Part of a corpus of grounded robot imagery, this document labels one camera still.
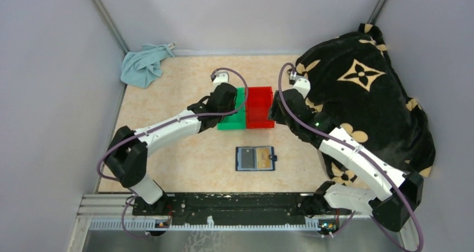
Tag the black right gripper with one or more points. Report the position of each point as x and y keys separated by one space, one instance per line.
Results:
x=274 y=111

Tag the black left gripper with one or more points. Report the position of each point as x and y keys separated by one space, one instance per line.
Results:
x=232 y=109

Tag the black credit card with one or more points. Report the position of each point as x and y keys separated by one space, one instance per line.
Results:
x=247 y=160

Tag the navy blue card holder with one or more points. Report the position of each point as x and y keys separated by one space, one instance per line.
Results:
x=273 y=158

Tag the gold VIP card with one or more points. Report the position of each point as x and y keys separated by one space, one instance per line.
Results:
x=263 y=158

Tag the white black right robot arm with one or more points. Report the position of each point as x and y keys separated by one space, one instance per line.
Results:
x=392 y=195

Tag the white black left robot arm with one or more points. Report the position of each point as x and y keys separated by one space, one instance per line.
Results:
x=129 y=150

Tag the green plastic bin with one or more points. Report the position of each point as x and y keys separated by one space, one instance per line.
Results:
x=237 y=121

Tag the red plastic bin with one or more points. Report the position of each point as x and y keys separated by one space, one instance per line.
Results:
x=257 y=106

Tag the black floral pillow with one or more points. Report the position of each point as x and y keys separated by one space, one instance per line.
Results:
x=352 y=81

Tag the light blue cloth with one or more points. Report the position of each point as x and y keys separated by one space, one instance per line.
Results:
x=141 y=68

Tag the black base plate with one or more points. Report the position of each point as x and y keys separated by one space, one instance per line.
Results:
x=235 y=209

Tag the aluminium frame rail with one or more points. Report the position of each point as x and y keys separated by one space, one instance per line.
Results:
x=116 y=210

